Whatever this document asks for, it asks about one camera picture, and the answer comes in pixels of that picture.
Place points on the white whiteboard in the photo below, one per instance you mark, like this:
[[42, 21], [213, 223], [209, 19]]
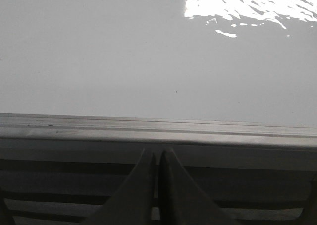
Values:
[[214, 60]]

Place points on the grey aluminium whiteboard frame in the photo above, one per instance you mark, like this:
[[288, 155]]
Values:
[[89, 128]]

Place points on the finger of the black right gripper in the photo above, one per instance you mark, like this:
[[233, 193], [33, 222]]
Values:
[[181, 200]]

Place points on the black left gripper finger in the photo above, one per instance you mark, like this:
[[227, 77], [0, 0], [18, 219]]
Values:
[[131, 204]]

